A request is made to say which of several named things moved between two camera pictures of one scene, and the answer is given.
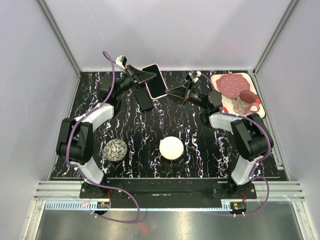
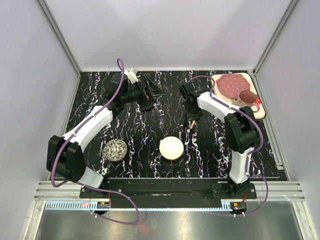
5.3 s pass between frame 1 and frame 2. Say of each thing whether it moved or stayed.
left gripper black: moved
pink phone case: moved
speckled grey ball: stayed
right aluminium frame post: stayed
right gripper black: moved
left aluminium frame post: stayed
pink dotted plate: stayed
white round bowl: stayed
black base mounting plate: stayed
